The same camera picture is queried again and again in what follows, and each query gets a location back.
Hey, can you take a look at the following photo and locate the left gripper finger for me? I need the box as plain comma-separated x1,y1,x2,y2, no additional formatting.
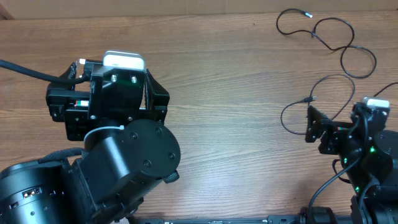
47,62,90,93
144,69,170,110

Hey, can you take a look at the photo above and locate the black usb cable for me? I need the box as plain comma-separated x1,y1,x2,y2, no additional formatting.
275,7,378,79
280,73,356,136

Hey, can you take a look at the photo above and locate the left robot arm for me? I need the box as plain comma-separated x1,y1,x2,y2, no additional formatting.
1,60,181,223

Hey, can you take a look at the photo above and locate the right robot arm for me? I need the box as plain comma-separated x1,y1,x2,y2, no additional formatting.
305,103,397,223

